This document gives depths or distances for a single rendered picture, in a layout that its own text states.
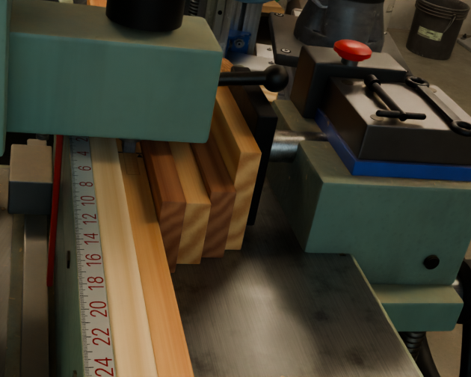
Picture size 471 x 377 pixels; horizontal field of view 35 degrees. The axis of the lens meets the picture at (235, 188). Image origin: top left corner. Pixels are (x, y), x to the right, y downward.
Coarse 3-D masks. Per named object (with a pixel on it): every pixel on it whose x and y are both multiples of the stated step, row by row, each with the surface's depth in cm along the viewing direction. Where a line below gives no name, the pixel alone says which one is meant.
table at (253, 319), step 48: (288, 240) 56; (192, 288) 49; (240, 288) 50; (288, 288) 51; (336, 288) 52; (384, 288) 58; (432, 288) 59; (192, 336) 45; (240, 336) 46; (288, 336) 47; (336, 336) 47; (384, 336) 48
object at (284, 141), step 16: (240, 96) 56; (256, 96) 54; (256, 112) 52; (272, 112) 52; (256, 128) 52; (272, 128) 52; (272, 144) 57; (288, 144) 57; (272, 160) 58; (288, 160) 58; (256, 176) 54; (256, 192) 55; (256, 208) 55
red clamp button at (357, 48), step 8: (344, 40) 59; (352, 40) 60; (336, 48) 58; (344, 48) 58; (352, 48) 58; (360, 48) 58; (368, 48) 59; (344, 56) 59; (352, 56) 58; (360, 56) 58; (368, 56) 58
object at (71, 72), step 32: (32, 0) 51; (32, 32) 46; (64, 32) 47; (96, 32) 48; (128, 32) 49; (160, 32) 50; (192, 32) 51; (32, 64) 47; (64, 64) 48; (96, 64) 48; (128, 64) 48; (160, 64) 49; (192, 64) 49; (32, 96) 48; (64, 96) 49; (96, 96) 49; (128, 96) 50; (160, 96) 50; (192, 96) 51; (32, 128) 49; (64, 128) 50; (96, 128) 50; (128, 128) 51; (160, 128) 51; (192, 128) 52
